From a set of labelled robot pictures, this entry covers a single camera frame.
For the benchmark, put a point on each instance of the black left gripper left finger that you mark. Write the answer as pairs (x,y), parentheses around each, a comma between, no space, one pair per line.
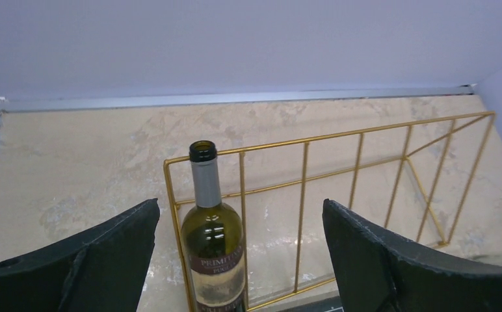
(102,268)

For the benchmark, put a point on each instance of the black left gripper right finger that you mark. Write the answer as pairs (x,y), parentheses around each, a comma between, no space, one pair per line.
(379,270)

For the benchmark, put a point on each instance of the green Primitivo wine bottle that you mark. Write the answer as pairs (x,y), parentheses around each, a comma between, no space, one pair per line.
(212,235)

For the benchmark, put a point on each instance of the gold wire wine rack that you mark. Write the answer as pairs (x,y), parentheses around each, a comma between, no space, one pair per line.
(412,178)

